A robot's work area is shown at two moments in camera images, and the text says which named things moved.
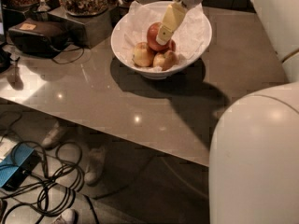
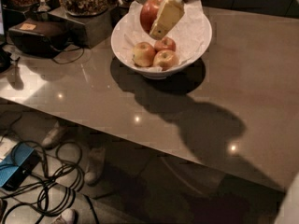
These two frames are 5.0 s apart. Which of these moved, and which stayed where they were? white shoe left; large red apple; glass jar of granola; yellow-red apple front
Moved: large red apple
Stayed: yellow-red apple front; white shoe left; glass jar of granola
